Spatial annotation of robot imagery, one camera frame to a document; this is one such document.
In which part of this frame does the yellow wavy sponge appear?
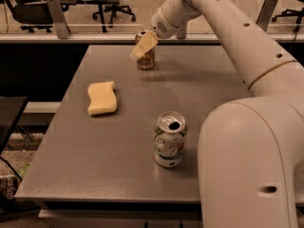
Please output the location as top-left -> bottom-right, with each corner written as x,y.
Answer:
87,81 -> 117,116

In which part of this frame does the black office chair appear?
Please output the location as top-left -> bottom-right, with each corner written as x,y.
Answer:
91,0 -> 137,26
271,0 -> 304,33
4,0 -> 53,33

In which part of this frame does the white green soda can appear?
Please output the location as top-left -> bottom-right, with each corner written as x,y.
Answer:
154,111 -> 187,168

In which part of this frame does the black side table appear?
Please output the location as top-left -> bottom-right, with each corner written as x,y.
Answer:
0,96 -> 28,153

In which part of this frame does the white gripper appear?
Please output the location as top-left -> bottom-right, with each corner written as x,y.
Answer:
130,7 -> 178,61

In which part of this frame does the glass barrier panel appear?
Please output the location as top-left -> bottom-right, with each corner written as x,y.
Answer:
0,0 -> 303,33

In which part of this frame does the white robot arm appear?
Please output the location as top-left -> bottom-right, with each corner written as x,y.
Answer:
131,0 -> 304,228

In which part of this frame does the black office chair right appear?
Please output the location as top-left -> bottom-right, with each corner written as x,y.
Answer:
271,0 -> 304,33

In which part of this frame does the snack bag on floor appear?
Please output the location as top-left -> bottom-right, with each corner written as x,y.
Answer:
0,162 -> 30,204

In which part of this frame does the right metal glass bracket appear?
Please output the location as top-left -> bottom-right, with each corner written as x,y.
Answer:
256,0 -> 278,31

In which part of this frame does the black office chair left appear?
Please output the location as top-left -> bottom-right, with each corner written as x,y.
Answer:
4,0 -> 53,33

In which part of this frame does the black office chair middle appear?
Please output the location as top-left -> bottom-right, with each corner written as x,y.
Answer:
91,0 -> 137,26

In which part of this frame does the left metal glass bracket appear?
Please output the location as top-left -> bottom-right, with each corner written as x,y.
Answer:
46,0 -> 69,39

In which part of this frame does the orange soda can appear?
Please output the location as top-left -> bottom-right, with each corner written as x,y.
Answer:
135,30 -> 155,69

